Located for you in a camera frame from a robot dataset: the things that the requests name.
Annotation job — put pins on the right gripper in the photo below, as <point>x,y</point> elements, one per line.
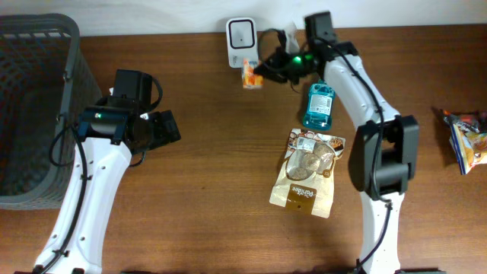
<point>276,68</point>

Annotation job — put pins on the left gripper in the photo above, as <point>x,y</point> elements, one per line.
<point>165,129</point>

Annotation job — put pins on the teal mouthwash bottle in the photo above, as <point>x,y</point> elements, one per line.
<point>318,114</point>

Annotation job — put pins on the orange snack packet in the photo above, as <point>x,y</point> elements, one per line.
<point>250,79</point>

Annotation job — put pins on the beige cookie pouch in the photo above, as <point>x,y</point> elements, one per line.
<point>305,182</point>

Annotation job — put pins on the dark red snack packet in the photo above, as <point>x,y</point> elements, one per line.
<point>471,122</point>

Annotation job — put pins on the yellow snack bag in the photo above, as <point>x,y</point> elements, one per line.
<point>469,148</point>

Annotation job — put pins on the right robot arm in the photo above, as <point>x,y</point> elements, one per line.
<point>384,152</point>

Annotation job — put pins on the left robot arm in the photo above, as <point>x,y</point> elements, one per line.
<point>107,135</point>

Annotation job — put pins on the white barcode scanner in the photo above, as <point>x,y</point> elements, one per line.
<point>241,40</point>

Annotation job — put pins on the grey plastic mesh basket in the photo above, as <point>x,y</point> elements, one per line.
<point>46,83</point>

